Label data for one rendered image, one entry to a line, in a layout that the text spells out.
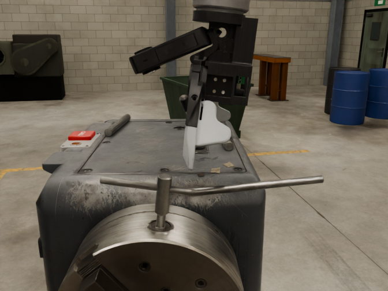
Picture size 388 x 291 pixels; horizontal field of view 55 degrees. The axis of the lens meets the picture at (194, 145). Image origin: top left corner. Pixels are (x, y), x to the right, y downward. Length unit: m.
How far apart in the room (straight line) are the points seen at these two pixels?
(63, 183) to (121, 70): 9.74
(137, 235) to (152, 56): 0.27
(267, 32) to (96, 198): 10.65
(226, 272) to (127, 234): 0.16
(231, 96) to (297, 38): 11.15
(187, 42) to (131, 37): 9.93
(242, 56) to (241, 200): 0.32
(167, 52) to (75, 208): 0.37
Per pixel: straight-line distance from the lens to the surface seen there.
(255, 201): 0.73
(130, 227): 0.61
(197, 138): 0.47
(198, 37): 0.50
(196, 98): 0.47
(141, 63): 0.52
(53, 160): 0.89
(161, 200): 0.57
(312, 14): 11.83
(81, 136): 1.03
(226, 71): 0.49
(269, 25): 11.27
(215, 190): 0.56
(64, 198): 0.75
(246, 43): 0.50
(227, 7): 0.49
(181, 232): 0.60
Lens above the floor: 1.53
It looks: 17 degrees down
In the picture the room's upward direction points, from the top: straight up
